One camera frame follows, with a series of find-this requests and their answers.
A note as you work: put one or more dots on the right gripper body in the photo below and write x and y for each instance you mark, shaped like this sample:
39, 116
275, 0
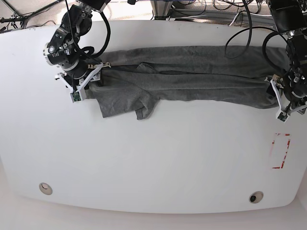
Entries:
80, 74

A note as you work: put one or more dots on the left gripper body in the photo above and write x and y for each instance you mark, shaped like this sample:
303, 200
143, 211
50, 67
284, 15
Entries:
289, 89

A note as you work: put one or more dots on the grey T-shirt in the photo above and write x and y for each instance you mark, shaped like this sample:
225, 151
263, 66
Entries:
138, 79

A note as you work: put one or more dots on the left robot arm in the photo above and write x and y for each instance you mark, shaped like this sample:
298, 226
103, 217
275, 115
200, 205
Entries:
290, 21

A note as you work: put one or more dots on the red tape rectangle marking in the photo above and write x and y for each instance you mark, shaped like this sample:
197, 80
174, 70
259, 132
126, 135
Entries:
279, 150

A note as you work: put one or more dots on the black tripod stand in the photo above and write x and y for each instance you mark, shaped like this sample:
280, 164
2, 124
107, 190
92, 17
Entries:
19, 21

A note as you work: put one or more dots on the right table grommet hole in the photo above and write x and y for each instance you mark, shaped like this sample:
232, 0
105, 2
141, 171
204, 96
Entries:
256, 197

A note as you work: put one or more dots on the table grommet hole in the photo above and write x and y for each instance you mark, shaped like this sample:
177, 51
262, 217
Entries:
256, 197
45, 189

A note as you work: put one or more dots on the left table grommet hole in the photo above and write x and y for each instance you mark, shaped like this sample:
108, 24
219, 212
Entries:
45, 189

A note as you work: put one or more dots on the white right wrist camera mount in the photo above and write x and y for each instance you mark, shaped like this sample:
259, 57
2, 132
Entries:
77, 93

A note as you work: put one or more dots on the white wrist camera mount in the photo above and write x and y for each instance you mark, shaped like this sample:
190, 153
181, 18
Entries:
285, 106
77, 93

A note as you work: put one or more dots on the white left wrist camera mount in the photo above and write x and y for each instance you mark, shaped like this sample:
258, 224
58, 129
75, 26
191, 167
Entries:
285, 106

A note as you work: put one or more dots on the aluminium frame rail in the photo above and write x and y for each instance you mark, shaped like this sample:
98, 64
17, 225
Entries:
212, 15

